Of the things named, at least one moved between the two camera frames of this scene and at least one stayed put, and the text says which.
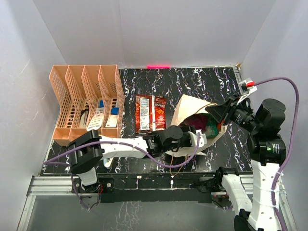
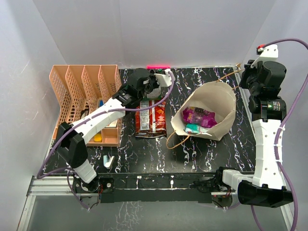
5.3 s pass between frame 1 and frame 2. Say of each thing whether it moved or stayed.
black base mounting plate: stayed
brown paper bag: moved
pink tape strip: stayed
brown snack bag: stayed
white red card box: stayed
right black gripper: moved
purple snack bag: stayed
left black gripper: moved
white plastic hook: stayed
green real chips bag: moved
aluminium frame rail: stayed
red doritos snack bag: stayed
